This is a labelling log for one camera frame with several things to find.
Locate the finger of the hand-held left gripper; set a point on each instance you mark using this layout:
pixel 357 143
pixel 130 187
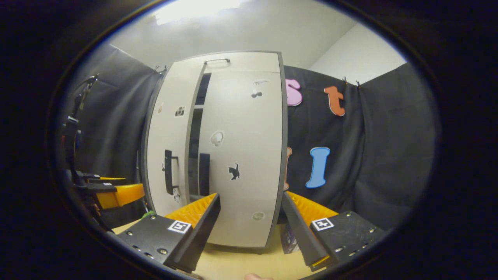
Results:
pixel 105 188
pixel 109 181

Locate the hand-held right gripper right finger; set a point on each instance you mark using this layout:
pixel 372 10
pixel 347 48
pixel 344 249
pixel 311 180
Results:
pixel 301 233

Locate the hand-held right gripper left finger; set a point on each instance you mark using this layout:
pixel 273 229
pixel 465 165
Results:
pixel 202 229

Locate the white cabinet door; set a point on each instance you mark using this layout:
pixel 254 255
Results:
pixel 171 132
pixel 241 136

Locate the white and grey cabinet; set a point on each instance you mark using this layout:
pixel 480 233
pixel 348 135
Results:
pixel 195 132

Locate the white cabinet drawer front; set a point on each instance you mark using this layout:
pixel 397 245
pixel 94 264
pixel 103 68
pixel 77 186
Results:
pixel 253 64

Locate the dark printed box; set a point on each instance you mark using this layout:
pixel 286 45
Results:
pixel 288 238

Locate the watermelon slice toy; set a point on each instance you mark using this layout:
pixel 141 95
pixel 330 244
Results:
pixel 148 214

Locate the ceiling light panel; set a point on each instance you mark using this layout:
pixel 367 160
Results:
pixel 194 9

